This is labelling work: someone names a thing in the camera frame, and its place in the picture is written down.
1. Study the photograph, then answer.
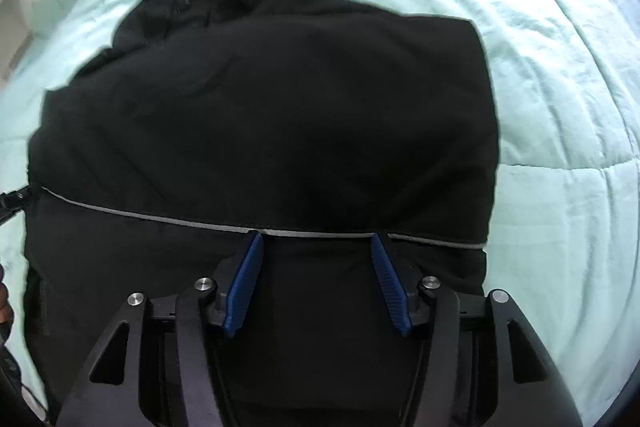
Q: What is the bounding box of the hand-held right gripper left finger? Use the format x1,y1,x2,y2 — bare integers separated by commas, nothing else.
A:
55,231,265,427

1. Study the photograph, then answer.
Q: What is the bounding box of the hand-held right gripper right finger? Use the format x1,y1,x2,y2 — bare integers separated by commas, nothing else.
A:
370,232,584,427

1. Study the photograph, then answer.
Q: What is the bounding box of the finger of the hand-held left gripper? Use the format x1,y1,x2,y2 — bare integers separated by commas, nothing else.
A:
0,188,32,228

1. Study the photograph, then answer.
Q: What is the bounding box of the black hooded jacket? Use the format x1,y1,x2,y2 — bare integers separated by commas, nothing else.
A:
25,0,502,427

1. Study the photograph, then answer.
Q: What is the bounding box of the person's left hand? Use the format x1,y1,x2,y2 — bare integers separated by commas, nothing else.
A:
0,279,15,325

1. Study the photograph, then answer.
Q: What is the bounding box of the mint green comforter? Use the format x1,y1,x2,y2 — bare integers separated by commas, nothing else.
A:
0,0,640,427

